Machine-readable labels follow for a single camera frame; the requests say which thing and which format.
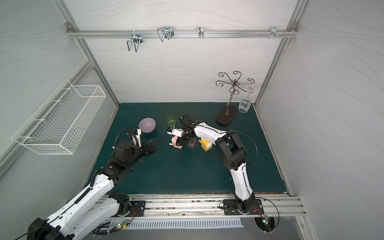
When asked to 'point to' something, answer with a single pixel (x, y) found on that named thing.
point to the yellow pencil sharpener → (206, 144)
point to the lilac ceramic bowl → (147, 125)
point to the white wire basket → (58, 126)
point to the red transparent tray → (194, 142)
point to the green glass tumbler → (169, 117)
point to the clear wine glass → (245, 104)
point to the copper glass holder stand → (227, 114)
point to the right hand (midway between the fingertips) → (179, 137)
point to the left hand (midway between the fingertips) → (152, 141)
